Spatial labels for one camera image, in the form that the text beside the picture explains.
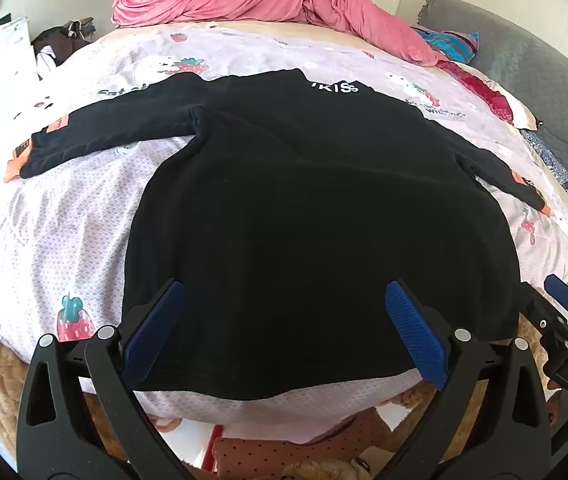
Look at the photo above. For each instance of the striped knitted cloth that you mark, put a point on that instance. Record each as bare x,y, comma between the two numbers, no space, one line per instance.
451,42

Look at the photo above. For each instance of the red floral pillow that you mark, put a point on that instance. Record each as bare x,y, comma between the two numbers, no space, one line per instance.
483,90

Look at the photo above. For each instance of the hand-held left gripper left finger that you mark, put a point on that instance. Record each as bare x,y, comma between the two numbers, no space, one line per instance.
156,325

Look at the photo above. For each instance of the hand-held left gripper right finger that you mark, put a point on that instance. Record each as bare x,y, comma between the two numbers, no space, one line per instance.
413,335

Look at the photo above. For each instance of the blue patterned pillow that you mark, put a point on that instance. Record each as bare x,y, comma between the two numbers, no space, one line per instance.
548,160

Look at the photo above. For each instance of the strawberry printed blanket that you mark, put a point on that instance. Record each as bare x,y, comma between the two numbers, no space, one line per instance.
89,210

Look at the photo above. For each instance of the brown polka dot cloth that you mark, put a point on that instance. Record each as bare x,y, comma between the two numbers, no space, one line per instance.
284,450

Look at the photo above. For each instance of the dark bag on floor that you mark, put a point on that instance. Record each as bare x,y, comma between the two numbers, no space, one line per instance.
54,40

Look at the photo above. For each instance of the grey quilted headboard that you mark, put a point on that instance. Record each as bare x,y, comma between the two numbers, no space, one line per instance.
528,60

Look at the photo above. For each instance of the black long-sleeved shirt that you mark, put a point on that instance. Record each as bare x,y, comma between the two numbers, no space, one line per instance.
289,210

